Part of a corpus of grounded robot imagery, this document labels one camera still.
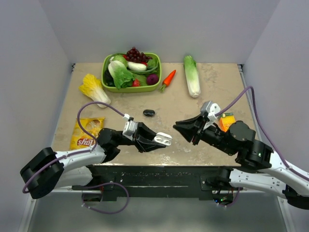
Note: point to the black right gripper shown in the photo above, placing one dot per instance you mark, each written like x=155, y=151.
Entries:
x=189, y=127

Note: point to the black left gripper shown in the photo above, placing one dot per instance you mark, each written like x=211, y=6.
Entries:
x=144, y=145

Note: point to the white earbud charging case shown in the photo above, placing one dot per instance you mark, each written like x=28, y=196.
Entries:
x=163, y=138

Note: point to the black earbud charging case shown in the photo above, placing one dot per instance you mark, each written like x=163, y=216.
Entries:
x=149, y=113

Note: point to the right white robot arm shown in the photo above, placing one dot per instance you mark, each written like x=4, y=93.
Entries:
x=260, y=166

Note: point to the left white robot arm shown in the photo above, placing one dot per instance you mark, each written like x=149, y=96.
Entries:
x=51, y=169

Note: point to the orange sponge box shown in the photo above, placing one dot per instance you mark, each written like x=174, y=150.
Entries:
x=226, y=120

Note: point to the green plastic basket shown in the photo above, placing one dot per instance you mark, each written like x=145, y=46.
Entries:
x=143, y=87

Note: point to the orange toy carrot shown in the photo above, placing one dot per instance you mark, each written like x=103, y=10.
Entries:
x=166, y=82

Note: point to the red toy strawberry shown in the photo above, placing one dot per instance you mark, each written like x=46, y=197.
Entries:
x=136, y=83

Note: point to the green white napa cabbage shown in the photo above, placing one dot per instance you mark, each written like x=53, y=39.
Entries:
x=192, y=76

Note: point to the purple toy onion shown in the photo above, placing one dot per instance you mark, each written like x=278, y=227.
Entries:
x=152, y=79

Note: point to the green toy lettuce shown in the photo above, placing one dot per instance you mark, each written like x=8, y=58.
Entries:
x=122, y=77

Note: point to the yellow Lays chip bag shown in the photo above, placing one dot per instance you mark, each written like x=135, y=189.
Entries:
x=79, y=138

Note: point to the white toy radish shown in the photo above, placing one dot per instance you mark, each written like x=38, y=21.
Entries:
x=139, y=67

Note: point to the yellow toy cabbage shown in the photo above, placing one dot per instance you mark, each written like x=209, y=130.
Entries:
x=92, y=88

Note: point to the dark red toy grapes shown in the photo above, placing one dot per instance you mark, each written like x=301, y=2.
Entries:
x=135, y=55

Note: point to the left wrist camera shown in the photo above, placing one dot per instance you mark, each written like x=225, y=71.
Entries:
x=130, y=125

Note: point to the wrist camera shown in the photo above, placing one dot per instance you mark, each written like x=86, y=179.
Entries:
x=208, y=111
x=130, y=125

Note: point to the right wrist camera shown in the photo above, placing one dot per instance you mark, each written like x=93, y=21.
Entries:
x=208, y=111

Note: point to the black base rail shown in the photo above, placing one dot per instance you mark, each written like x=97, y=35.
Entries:
x=157, y=181

